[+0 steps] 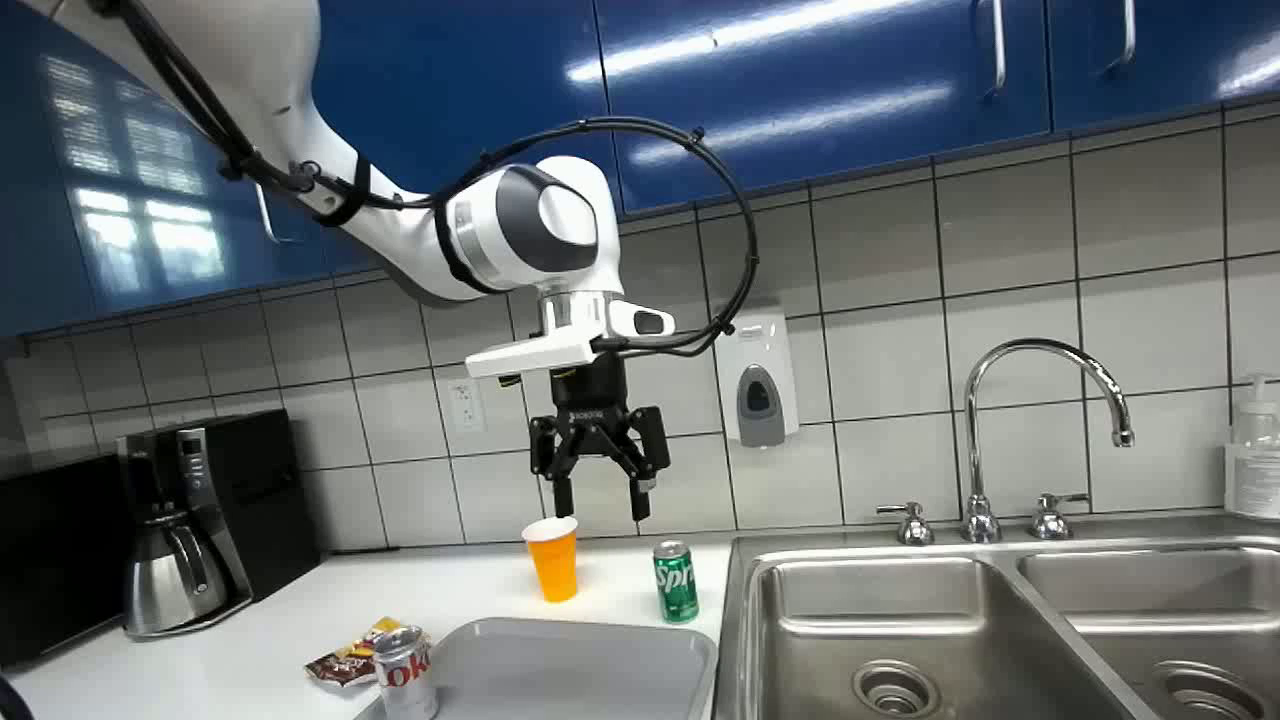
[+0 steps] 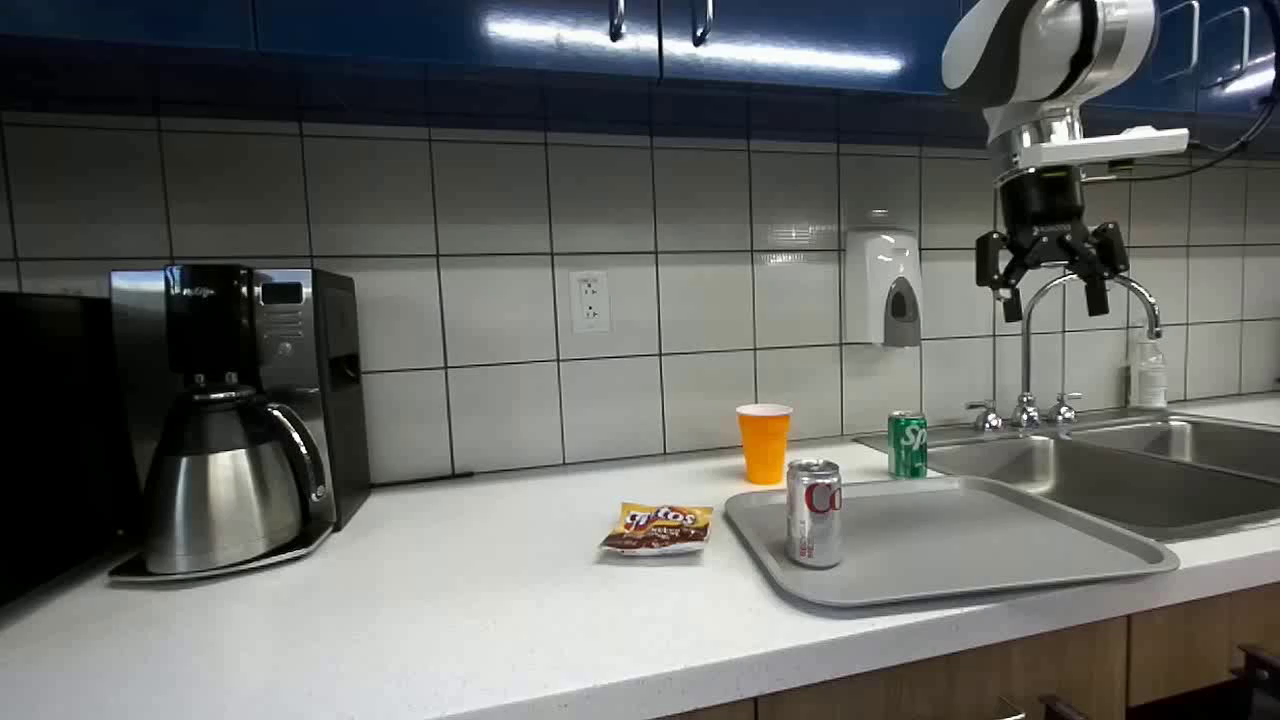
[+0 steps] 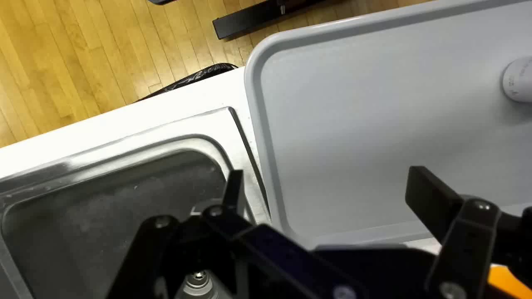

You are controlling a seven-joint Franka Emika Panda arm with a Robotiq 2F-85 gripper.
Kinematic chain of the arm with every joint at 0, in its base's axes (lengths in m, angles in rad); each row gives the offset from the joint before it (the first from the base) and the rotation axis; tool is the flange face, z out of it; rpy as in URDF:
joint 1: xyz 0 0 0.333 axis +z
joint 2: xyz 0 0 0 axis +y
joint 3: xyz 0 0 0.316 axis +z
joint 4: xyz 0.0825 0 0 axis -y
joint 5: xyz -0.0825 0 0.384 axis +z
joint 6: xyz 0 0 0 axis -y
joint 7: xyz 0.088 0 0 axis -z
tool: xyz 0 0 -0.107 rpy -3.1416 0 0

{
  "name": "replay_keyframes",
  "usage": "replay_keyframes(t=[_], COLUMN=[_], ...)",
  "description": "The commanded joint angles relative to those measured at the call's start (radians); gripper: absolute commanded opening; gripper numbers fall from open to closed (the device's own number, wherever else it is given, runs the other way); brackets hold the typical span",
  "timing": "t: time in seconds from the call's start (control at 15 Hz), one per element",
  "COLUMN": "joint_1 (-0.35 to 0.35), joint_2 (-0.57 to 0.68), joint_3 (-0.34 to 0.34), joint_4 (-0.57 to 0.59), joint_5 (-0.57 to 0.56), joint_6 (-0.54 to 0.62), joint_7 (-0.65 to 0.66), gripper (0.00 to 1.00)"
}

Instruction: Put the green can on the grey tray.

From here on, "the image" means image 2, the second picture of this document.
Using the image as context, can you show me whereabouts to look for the wooden base cabinets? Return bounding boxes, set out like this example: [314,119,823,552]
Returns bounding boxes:
[655,580,1280,720]

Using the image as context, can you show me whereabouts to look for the black steel coffee maker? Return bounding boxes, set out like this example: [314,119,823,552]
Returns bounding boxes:
[105,262,378,590]

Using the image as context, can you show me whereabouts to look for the grey plastic tray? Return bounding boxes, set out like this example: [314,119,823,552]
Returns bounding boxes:
[721,473,1183,618]

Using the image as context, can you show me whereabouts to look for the white wall outlet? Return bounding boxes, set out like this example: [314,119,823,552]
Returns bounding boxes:
[567,268,611,336]

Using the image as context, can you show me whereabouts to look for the blue wall cabinets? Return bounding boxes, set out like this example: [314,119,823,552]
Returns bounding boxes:
[0,0,1280,152]

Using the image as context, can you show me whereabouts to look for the white wall soap dispenser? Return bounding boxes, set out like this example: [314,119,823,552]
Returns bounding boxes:
[845,229,927,352]

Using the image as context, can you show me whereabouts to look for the clear soap bottle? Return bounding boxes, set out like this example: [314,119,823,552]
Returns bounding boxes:
[1123,330,1178,416]

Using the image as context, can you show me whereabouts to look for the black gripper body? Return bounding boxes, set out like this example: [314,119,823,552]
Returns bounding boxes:
[973,165,1137,292]

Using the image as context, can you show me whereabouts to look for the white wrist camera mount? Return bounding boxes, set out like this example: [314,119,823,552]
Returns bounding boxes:
[984,110,1196,176]

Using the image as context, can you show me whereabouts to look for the stainless steel sink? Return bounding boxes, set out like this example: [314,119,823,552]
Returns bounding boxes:
[863,412,1280,544]

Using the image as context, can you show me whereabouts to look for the silver soda can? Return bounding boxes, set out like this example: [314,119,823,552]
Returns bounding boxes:
[785,456,850,573]

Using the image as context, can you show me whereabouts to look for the yellow snack bag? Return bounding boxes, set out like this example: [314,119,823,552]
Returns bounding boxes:
[596,502,721,563]

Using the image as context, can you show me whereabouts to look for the stainless steel carafe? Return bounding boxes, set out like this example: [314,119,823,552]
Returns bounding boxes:
[140,385,337,580]

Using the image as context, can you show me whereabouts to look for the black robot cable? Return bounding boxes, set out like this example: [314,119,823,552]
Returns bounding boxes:
[1083,54,1280,190]

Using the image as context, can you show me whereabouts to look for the chrome gooseneck faucet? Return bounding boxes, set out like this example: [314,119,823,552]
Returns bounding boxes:
[1012,265,1168,432]

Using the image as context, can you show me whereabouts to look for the green soda can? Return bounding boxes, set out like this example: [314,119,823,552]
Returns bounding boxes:
[885,410,934,483]

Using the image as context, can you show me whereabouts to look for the orange plastic cup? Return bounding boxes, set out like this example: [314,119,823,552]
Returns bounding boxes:
[733,399,797,490]

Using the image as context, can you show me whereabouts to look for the black microwave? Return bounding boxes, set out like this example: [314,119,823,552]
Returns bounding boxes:
[0,289,137,612]

